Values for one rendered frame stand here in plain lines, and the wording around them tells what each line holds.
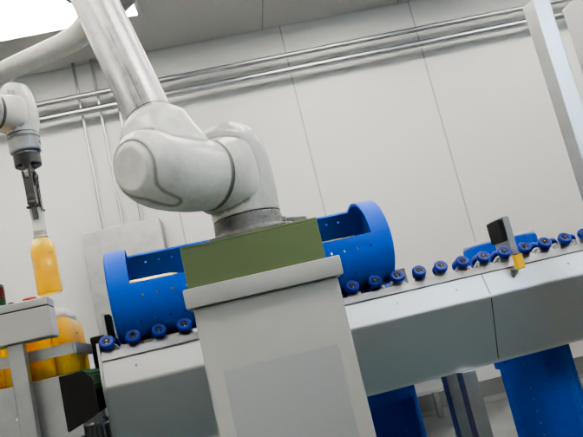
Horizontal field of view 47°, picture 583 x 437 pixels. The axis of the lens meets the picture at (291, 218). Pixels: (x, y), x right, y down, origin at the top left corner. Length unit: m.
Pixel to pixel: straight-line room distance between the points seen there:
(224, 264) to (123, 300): 0.70
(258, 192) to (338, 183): 4.14
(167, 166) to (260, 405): 0.49
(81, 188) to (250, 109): 1.51
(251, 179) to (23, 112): 0.85
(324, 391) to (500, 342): 1.03
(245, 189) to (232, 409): 0.45
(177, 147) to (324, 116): 4.46
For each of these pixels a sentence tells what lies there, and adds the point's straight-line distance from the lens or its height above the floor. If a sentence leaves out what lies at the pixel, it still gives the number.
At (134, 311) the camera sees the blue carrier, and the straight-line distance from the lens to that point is 2.02.
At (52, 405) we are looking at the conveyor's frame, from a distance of 1.94.
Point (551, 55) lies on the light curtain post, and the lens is 2.28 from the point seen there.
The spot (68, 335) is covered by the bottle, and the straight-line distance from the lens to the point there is 2.04.
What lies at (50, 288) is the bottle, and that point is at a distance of 1.98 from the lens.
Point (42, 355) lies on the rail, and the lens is 1.96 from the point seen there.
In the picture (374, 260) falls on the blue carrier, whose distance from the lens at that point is 2.12.
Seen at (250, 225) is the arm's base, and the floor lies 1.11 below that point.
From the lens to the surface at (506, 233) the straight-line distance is 2.39.
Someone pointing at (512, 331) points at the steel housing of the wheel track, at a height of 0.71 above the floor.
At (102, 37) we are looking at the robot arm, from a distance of 1.54.
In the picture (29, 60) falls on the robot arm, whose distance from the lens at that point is 1.94.
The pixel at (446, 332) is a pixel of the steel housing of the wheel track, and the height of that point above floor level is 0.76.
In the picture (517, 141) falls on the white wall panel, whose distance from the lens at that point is 6.05.
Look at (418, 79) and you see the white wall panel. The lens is 5.98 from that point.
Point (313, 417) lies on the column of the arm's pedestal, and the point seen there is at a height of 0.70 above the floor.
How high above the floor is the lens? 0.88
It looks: 9 degrees up
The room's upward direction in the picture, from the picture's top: 13 degrees counter-clockwise
